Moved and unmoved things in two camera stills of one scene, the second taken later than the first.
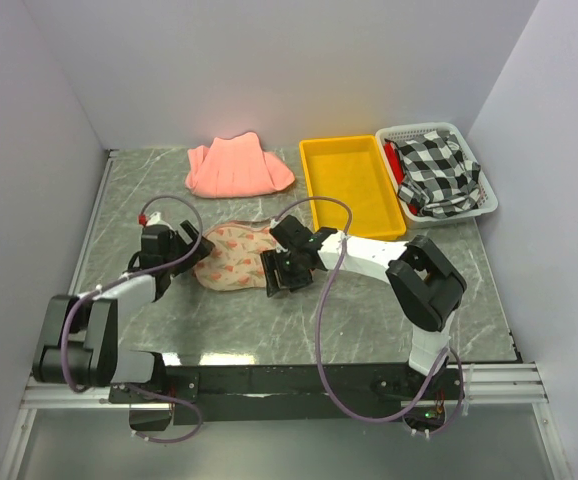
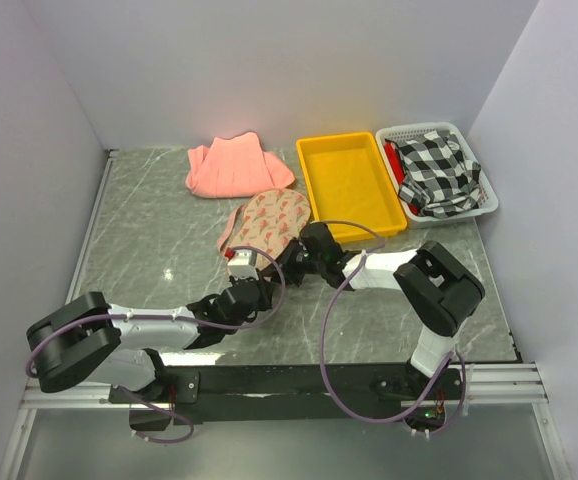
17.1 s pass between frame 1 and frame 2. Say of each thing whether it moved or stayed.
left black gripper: moved
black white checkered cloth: stayed
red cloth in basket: stayed
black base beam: stayed
